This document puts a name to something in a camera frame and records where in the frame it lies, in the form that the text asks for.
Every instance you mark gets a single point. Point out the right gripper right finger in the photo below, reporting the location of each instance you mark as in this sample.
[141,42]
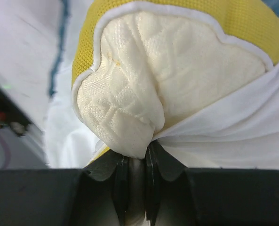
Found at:
[180,196]

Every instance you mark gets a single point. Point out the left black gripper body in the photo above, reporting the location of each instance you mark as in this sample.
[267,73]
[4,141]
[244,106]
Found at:
[13,117]

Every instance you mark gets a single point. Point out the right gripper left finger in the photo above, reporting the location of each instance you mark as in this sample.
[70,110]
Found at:
[93,196]

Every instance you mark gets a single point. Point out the blue white pillowcase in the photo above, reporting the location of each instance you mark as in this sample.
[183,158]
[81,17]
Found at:
[69,143]

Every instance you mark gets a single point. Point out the cream yellow pillow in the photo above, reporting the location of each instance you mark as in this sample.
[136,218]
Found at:
[177,71]

